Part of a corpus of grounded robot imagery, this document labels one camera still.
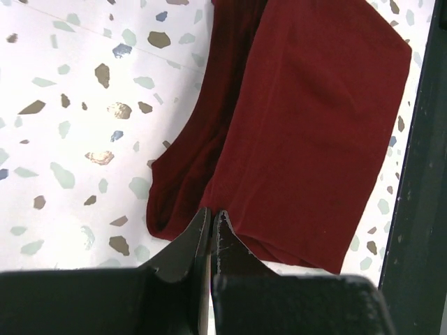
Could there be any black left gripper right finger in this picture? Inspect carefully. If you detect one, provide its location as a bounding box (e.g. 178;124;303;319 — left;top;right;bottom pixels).
211;211;395;334

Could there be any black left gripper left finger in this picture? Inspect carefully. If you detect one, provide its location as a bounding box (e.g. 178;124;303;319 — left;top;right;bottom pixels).
1;208;212;334

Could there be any dark red t shirt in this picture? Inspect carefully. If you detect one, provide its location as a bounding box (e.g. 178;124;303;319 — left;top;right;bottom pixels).
147;1;411;274

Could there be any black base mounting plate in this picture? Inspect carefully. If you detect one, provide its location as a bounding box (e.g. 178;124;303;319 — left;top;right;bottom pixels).
379;1;446;334

